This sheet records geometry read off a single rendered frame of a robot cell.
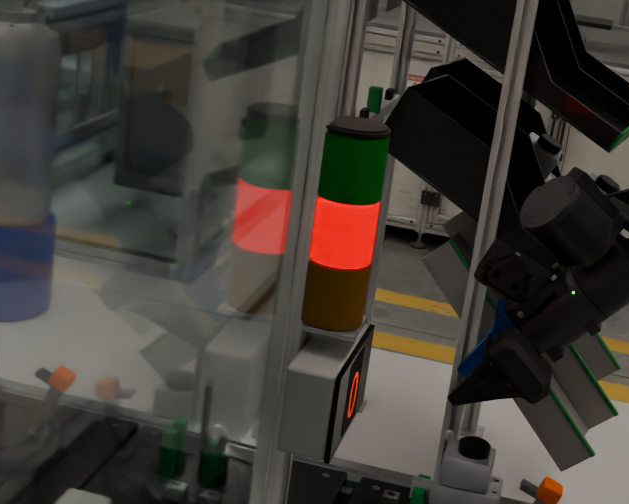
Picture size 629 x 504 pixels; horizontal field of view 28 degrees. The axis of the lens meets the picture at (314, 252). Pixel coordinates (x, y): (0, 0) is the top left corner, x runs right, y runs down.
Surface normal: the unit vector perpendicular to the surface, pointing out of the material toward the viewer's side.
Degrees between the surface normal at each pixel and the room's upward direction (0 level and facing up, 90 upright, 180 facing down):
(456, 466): 90
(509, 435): 0
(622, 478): 0
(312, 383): 90
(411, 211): 90
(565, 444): 90
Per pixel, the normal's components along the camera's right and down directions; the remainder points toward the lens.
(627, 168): -0.27, 0.27
